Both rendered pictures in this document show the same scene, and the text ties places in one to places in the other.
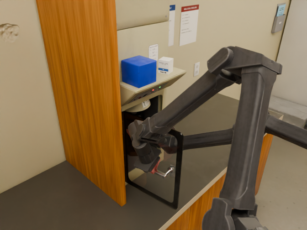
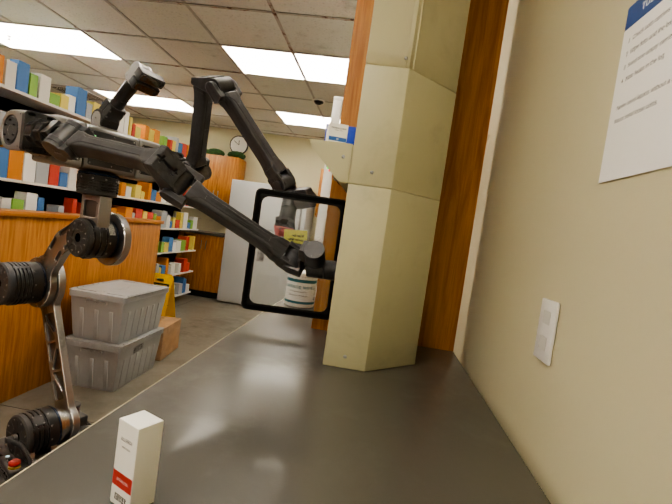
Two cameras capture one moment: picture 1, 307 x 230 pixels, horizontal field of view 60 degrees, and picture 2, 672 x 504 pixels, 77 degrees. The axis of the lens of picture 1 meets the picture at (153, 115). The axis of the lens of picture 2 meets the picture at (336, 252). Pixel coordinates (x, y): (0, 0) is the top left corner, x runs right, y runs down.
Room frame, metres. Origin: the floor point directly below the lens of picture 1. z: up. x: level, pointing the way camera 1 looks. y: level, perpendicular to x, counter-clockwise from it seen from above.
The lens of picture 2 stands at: (2.07, -0.73, 1.29)
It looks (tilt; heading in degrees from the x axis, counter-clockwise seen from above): 3 degrees down; 142
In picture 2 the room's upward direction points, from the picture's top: 8 degrees clockwise
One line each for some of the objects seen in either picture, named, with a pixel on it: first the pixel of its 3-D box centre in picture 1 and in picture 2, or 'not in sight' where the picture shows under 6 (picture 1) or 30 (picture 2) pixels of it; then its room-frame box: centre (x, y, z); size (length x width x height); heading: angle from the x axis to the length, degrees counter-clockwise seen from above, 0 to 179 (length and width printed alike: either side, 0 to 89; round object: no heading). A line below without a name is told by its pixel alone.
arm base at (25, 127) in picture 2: not in sight; (44, 133); (0.50, -0.67, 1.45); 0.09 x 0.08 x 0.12; 114
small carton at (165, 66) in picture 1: (165, 65); (336, 136); (1.12, -0.05, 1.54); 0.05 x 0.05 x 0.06; 63
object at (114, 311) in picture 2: not in sight; (121, 309); (-1.25, -0.04, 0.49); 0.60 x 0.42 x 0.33; 137
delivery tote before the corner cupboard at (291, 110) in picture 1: (283, 116); not in sight; (3.13, -1.76, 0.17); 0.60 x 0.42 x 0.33; 45
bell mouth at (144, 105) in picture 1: (132, 98); not in sight; (1.19, 0.10, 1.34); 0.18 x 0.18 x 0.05
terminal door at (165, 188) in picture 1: (149, 161); (294, 254); (0.89, 0.01, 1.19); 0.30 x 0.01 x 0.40; 54
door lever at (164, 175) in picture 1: (159, 169); not in sight; (0.83, -0.03, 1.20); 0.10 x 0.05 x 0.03; 54
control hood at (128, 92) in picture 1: (153, 87); (335, 170); (1.07, 0.00, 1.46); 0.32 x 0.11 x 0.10; 137
